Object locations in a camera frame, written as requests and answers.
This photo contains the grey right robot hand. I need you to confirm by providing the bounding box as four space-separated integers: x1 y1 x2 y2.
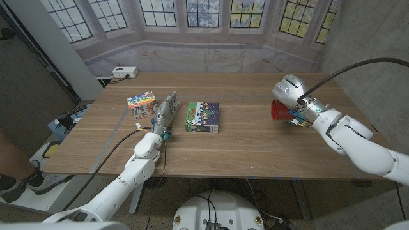
272 73 328 125

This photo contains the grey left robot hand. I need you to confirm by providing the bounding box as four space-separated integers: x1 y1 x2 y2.
150 91 181 137

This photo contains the red speckled enamel cup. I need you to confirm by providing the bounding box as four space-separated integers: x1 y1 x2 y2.
270 99 297 122

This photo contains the colourful printed small box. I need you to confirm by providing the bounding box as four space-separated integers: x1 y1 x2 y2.
127 90 158 121

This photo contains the green christmas puzzle box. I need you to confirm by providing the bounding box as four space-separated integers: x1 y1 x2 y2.
184 102 220 134

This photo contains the white power strip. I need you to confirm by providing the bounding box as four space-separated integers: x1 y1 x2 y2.
112 66 139 79

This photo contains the black round floor fan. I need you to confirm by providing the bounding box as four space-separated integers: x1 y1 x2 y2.
144 176 167 190

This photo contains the printed window backdrop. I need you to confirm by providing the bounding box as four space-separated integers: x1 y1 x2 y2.
40 0 341 77

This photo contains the grey metal table leg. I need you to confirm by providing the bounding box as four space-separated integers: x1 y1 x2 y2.
292 179 313 220
128 176 147 215

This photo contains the black remote control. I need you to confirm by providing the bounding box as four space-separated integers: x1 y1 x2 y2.
66 104 88 116

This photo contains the black round device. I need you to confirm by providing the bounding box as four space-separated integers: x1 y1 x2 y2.
56 113 74 128

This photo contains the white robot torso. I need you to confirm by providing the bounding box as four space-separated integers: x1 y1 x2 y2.
172 190 265 230

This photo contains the yellow black foot pedal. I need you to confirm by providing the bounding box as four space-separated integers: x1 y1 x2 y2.
42 141 61 159

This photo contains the grey sneaker with black sock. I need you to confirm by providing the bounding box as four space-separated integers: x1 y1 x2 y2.
28 160 74 195

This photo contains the person's bare leg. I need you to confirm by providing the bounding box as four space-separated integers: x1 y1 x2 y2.
0 130 35 180

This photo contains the dark grey sneaker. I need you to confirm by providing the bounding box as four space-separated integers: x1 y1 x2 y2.
0 174 28 203

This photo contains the thin black left wrist cable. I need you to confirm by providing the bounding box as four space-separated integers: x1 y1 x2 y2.
145 137 167 230

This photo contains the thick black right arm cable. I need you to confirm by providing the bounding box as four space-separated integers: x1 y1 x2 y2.
297 57 409 105

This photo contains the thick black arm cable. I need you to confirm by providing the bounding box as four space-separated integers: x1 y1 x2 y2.
60 126 153 212
297 57 409 105

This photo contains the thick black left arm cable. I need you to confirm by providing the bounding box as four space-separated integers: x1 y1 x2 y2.
60 126 153 212

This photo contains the white floor cable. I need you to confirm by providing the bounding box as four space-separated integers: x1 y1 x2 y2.
245 178 285 223

